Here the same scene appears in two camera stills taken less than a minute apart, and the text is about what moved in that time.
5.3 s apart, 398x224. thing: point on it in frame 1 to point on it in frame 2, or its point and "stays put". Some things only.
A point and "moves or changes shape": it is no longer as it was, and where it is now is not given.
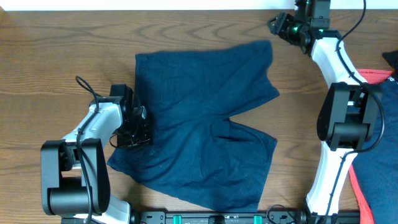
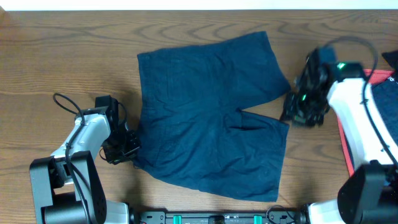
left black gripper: [140, 134] to [125, 148]
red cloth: [369, 76] stays put
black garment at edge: [392, 58] stays put
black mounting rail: [243, 218] stays put
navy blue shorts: [199, 160] moves or changes shape
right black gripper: [280, 28] to [290, 112]
